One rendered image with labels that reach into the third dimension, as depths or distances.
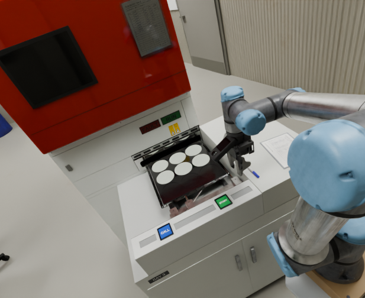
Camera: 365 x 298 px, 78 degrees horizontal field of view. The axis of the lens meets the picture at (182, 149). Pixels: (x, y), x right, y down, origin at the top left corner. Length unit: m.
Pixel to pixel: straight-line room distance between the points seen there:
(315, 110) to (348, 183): 0.30
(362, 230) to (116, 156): 1.12
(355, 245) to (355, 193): 0.43
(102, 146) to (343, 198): 1.16
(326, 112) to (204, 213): 0.59
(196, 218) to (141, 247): 0.24
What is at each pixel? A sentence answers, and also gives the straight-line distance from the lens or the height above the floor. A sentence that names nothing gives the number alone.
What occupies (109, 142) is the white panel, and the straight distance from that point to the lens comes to 1.31.
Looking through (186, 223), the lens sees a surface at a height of 0.96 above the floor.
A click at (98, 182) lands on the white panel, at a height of 0.90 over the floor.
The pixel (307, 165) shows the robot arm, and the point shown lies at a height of 1.46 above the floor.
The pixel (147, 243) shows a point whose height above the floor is 0.96.
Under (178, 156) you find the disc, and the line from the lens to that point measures 1.33.
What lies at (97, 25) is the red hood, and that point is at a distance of 1.10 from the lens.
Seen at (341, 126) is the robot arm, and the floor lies 1.51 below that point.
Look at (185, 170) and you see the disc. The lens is 1.23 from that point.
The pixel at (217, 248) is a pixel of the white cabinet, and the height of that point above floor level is 0.75.
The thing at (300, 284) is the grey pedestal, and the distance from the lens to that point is 0.96.
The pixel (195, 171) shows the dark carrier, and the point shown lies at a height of 0.90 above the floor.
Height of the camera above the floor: 1.72
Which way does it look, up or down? 36 degrees down
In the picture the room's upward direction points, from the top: 20 degrees counter-clockwise
